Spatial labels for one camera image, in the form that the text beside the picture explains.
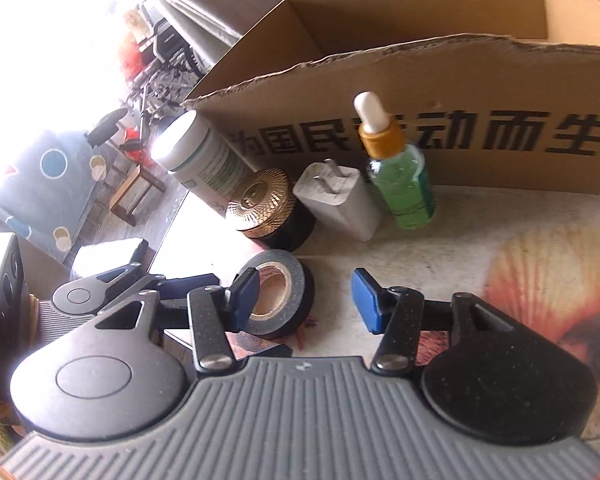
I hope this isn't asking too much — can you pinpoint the white curtain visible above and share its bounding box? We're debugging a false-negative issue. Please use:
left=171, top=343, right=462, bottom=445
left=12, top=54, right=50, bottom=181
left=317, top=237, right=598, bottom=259
left=145, top=0, right=243, bottom=63

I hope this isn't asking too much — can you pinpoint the large cardboard box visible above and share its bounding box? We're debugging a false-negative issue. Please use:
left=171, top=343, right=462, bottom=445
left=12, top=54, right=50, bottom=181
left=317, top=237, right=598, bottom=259
left=180, top=0, right=600, bottom=195

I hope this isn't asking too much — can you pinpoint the green dropper bottle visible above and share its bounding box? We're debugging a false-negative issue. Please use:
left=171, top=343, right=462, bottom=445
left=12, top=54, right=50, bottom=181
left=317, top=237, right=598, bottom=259
left=354, top=91, right=437, bottom=231

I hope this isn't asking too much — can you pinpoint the dark jar with gold lid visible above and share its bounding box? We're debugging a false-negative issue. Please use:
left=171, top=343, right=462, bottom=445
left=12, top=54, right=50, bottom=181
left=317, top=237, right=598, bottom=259
left=225, top=169, right=316, bottom=253

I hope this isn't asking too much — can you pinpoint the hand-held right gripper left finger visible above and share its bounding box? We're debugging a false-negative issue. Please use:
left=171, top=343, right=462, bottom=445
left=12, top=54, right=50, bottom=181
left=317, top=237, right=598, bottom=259
left=95, top=268, right=259, bottom=379

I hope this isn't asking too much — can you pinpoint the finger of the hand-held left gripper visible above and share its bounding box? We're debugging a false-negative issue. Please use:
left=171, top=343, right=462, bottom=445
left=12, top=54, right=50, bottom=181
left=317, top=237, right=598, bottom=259
left=96, top=261, right=220, bottom=306
left=162, top=330, right=292, bottom=361

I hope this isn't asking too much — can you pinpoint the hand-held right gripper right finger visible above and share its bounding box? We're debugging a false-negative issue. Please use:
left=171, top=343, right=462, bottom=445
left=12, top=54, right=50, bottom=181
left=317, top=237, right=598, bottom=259
left=352, top=268, right=517, bottom=376

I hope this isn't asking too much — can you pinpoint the black tape roll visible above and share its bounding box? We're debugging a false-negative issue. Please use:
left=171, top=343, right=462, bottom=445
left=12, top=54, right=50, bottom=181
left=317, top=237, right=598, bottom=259
left=232, top=249, right=316, bottom=341

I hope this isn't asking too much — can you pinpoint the blue rug with circles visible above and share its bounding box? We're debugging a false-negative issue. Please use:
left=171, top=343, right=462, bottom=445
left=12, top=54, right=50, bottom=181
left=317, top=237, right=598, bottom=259
left=0, top=130, right=112, bottom=267

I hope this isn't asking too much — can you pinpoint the white bottle with green label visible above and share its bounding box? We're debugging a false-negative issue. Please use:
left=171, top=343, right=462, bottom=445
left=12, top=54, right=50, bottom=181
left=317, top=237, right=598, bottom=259
left=151, top=110, right=258, bottom=202

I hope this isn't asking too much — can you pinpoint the red plastic bag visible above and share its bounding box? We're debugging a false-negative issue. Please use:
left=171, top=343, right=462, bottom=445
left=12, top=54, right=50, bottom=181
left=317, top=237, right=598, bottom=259
left=121, top=127, right=149, bottom=159

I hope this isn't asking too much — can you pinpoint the wooden stool with dark seat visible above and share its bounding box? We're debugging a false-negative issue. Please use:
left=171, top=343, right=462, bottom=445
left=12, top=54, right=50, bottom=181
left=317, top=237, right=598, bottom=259
left=84, top=107, right=168, bottom=227

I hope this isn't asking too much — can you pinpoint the white charger plug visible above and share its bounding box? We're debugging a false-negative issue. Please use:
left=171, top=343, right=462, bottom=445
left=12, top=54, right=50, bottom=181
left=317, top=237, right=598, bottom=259
left=292, top=159, right=383, bottom=243

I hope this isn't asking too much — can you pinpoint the folded wheelchair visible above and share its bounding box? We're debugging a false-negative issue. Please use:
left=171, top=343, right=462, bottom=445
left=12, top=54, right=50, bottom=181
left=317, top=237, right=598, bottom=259
left=122, top=0, right=216, bottom=121

